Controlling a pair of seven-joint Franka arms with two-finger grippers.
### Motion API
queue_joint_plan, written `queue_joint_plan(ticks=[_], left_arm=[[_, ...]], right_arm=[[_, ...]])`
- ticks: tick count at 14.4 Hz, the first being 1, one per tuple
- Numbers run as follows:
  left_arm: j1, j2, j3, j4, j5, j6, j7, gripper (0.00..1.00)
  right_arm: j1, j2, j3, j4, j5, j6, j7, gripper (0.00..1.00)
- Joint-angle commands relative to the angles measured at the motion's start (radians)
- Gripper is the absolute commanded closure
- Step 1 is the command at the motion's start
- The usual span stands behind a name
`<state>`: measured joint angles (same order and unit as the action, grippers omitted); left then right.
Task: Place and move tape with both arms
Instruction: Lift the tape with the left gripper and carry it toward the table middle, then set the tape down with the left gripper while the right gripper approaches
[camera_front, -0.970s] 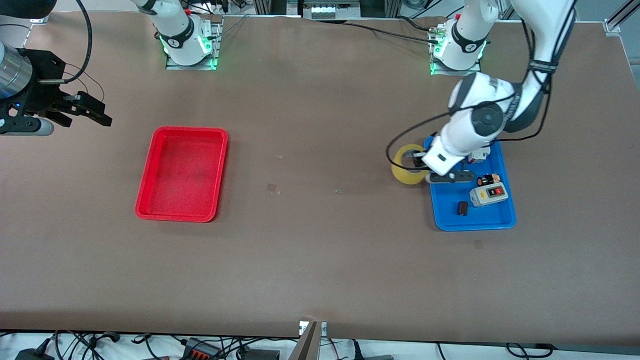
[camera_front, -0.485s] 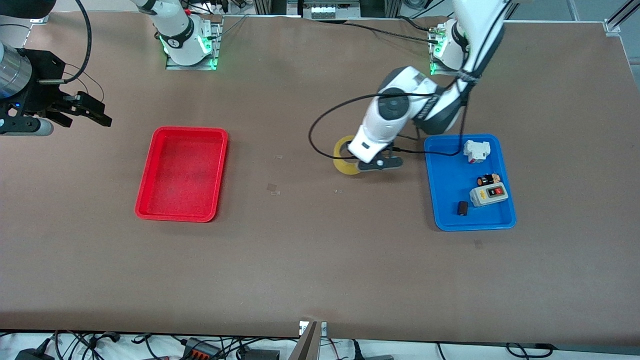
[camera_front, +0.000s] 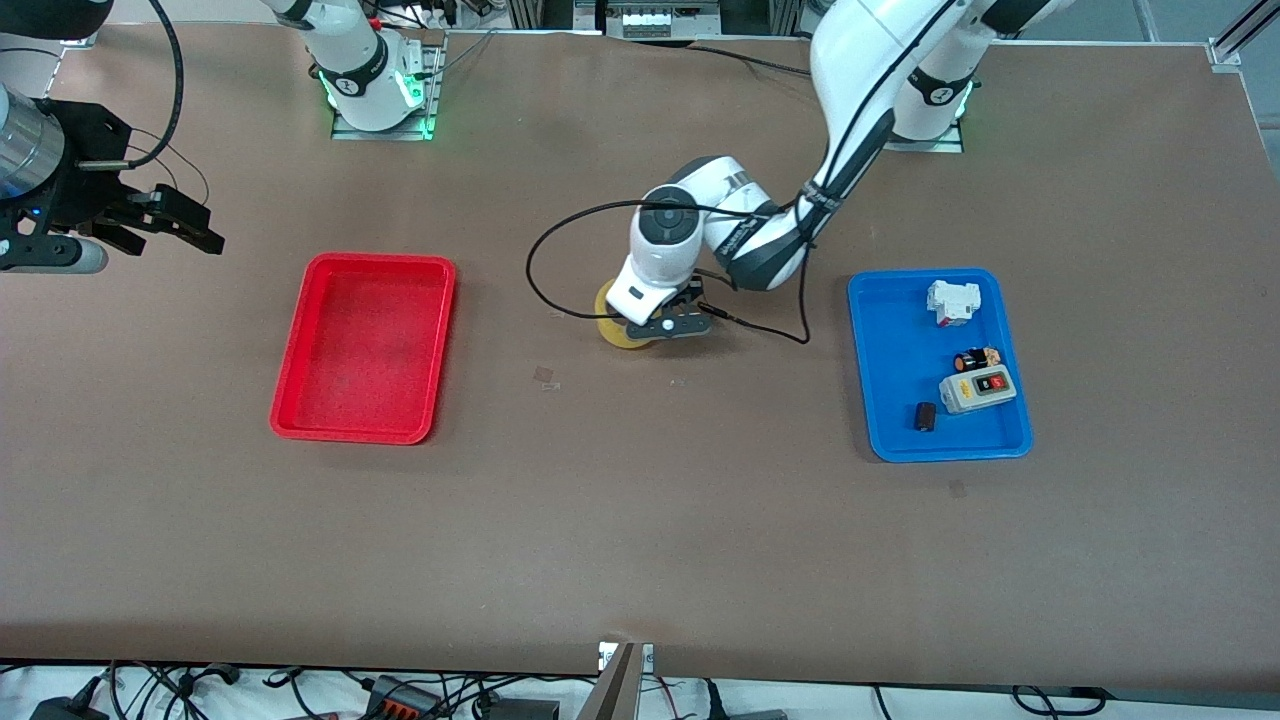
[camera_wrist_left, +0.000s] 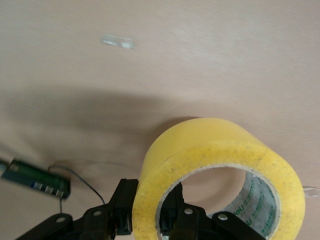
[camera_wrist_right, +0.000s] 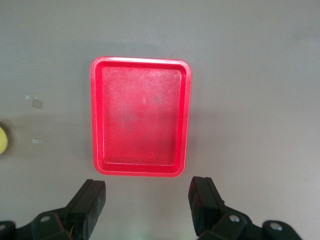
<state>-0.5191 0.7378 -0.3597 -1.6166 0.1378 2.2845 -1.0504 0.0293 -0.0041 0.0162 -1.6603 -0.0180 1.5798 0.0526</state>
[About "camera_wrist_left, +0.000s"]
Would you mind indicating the green circuit board module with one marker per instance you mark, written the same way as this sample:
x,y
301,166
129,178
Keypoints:
x,y
37,178

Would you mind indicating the clear tape scrap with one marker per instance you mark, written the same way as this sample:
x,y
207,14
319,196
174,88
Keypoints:
x,y
117,42
311,191

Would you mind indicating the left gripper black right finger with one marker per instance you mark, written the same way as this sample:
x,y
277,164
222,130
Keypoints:
x,y
190,222

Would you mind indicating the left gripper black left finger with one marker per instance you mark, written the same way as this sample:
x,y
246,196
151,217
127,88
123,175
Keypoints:
x,y
123,200

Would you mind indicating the yellow tape roll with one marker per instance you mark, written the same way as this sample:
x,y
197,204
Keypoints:
x,y
200,145

